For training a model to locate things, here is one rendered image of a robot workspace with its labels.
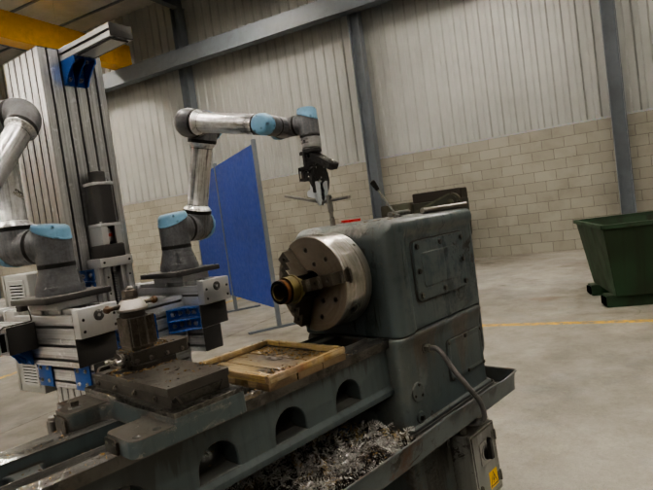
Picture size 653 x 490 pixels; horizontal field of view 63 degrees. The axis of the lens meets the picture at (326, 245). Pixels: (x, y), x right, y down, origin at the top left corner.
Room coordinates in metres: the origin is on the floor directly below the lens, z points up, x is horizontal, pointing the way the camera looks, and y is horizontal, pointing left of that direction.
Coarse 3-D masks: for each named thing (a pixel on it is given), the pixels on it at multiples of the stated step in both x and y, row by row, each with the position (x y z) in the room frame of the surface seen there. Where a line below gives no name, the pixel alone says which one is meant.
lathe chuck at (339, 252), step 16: (304, 240) 1.75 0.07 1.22; (320, 240) 1.71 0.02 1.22; (336, 240) 1.73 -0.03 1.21; (304, 256) 1.76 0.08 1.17; (320, 256) 1.71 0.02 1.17; (336, 256) 1.66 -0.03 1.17; (352, 256) 1.70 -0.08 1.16; (320, 272) 1.72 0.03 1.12; (352, 272) 1.67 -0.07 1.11; (336, 288) 1.67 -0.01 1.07; (352, 288) 1.66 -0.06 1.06; (320, 304) 1.73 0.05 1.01; (336, 304) 1.68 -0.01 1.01; (352, 304) 1.68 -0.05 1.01; (320, 320) 1.74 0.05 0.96; (336, 320) 1.69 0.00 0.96
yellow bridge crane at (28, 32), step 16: (0, 16) 11.60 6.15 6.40; (16, 16) 11.92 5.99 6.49; (0, 32) 11.55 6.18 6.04; (16, 32) 11.86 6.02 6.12; (32, 32) 12.22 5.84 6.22; (48, 32) 12.58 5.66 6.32; (64, 32) 12.98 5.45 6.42; (80, 32) 13.38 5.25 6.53; (128, 48) 14.74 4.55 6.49; (112, 64) 14.24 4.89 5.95; (128, 64) 14.66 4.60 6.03
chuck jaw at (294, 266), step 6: (288, 252) 1.78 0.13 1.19; (282, 258) 1.78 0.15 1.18; (288, 258) 1.76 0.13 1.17; (294, 258) 1.78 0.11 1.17; (282, 264) 1.78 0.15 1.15; (288, 264) 1.74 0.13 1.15; (294, 264) 1.75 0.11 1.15; (300, 264) 1.77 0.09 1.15; (282, 270) 1.75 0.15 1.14; (288, 270) 1.72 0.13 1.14; (294, 270) 1.73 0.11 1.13; (300, 270) 1.75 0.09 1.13; (306, 270) 1.76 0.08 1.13; (282, 276) 1.72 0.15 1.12; (300, 276) 1.74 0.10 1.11; (306, 276) 1.78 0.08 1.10
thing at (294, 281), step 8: (280, 280) 1.65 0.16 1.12; (288, 280) 1.65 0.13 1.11; (296, 280) 1.67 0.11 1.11; (272, 288) 1.66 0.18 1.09; (280, 288) 1.69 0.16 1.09; (288, 288) 1.63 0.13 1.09; (296, 288) 1.65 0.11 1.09; (272, 296) 1.67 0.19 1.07; (280, 296) 1.68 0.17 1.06; (288, 296) 1.63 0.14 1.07; (296, 296) 1.65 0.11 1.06
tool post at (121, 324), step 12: (132, 312) 1.36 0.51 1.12; (144, 312) 1.39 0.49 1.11; (120, 324) 1.37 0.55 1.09; (132, 324) 1.34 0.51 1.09; (144, 324) 1.37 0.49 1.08; (120, 336) 1.38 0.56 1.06; (132, 336) 1.34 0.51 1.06; (144, 336) 1.37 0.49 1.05; (156, 336) 1.40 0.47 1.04; (132, 348) 1.35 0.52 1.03
